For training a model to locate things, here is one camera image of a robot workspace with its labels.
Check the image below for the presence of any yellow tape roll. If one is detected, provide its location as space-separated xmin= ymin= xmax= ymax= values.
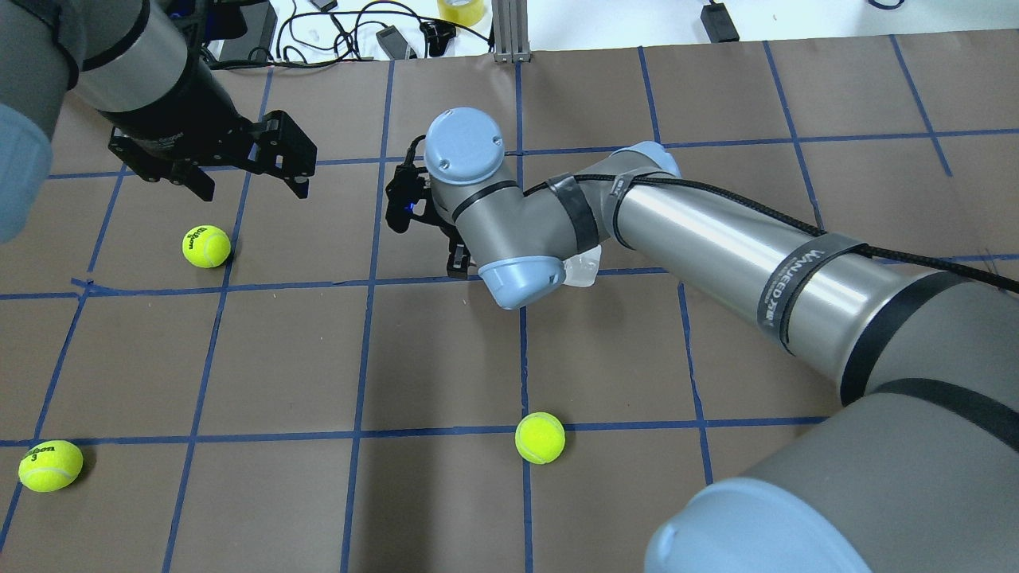
xmin=436 ymin=0 xmax=486 ymax=28

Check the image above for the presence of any black power adapter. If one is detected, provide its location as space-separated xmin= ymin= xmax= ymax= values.
xmin=375 ymin=25 xmax=419 ymax=60

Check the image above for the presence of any black box on table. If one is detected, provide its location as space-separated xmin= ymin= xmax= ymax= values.
xmin=217 ymin=2 xmax=277 ymax=63

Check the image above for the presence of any clear tennis ball can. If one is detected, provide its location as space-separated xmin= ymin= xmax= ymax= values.
xmin=558 ymin=244 xmax=602 ymax=289

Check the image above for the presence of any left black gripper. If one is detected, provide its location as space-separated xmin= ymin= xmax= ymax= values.
xmin=107 ymin=60 xmax=318 ymax=202

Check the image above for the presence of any black power brick right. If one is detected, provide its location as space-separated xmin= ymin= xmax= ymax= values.
xmin=700 ymin=1 xmax=741 ymax=44

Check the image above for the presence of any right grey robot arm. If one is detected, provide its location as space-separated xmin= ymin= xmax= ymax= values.
xmin=424 ymin=107 xmax=1017 ymax=572

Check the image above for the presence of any aluminium frame post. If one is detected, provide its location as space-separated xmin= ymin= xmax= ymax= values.
xmin=491 ymin=0 xmax=532 ymax=63

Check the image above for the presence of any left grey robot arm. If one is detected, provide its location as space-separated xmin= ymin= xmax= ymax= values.
xmin=1 ymin=1 xmax=317 ymax=242

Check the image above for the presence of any tennis ball centre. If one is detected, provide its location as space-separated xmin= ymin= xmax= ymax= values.
xmin=514 ymin=412 xmax=565 ymax=465

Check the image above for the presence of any brown paper table mat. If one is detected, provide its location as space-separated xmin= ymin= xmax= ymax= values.
xmin=1 ymin=29 xmax=1017 ymax=572

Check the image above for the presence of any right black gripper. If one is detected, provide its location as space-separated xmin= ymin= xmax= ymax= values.
xmin=426 ymin=203 xmax=478 ymax=279

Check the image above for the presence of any tennis ball upper left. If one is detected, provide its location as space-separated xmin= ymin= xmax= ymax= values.
xmin=182 ymin=225 xmax=232 ymax=269

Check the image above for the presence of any black cable bundle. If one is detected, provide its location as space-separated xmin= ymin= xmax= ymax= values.
xmin=275 ymin=0 xmax=494 ymax=68

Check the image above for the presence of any tennis ball lower left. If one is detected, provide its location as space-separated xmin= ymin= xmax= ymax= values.
xmin=18 ymin=440 xmax=84 ymax=493

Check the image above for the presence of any tennis ball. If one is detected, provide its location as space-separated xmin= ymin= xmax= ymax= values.
xmin=18 ymin=440 xmax=84 ymax=493
xmin=514 ymin=412 xmax=565 ymax=465
xmin=182 ymin=225 xmax=232 ymax=269

